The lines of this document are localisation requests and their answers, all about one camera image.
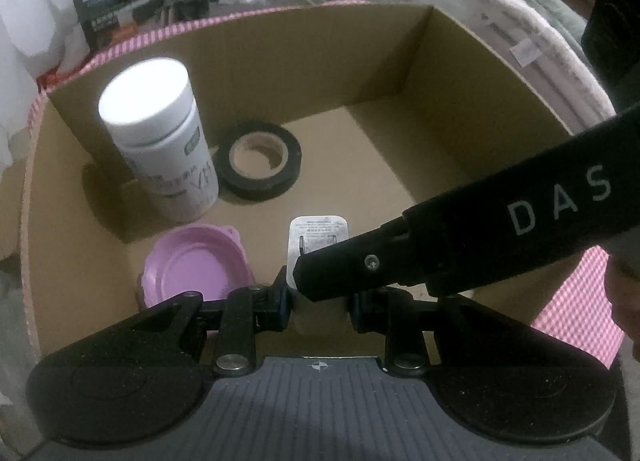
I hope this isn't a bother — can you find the white fluffy blanket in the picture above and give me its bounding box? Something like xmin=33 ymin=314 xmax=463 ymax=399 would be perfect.
xmin=462 ymin=0 xmax=615 ymax=134

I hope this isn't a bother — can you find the white power adapter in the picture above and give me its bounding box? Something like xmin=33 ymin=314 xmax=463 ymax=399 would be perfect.
xmin=286 ymin=215 xmax=349 ymax=290

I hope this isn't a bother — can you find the white plastic supplement bottle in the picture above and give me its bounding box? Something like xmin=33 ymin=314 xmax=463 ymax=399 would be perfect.
xmin=98 ymin=57 xmax=219 ymax=223

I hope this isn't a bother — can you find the operator's right hand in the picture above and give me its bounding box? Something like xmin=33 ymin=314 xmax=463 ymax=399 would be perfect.
xmin=604 ymin=255 xmax=640 ymax=360

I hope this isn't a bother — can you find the black electrical tape roll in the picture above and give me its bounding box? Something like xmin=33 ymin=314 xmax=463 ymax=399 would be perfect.
xmin=214 ymin=121 xmax=303 ymax=201

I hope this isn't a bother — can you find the brown cardboard box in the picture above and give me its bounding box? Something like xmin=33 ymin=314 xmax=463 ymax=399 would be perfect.
xmin=21 ymin=4 xmax=570 ymax=356

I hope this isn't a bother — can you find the grey green cushion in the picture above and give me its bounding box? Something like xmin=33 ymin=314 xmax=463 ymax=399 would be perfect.
xmin=527 ymin=0 xmax=587 ymax=50

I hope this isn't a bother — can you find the pink checkered tablecloth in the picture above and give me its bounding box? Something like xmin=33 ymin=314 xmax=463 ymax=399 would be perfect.
xmin=27 ymin=0 xmax=626 ymax=369

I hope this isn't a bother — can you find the pink plastic lid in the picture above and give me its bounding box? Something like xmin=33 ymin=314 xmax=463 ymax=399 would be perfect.
xmin=138 ymin=224 xmax=255 ymax=308

